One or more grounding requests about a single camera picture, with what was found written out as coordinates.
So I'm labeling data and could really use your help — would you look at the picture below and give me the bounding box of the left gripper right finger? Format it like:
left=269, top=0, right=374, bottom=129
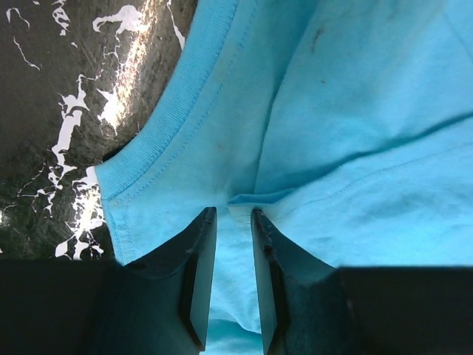
left=251, top=209, right=355, bottom=354

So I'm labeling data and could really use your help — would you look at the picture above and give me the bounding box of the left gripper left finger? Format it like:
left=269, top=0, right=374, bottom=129
left=118, top=207, right=217, bottom=354

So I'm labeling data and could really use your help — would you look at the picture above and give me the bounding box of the cyan t shirt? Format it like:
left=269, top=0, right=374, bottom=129
left=96, top=1, right=472, bottom=354

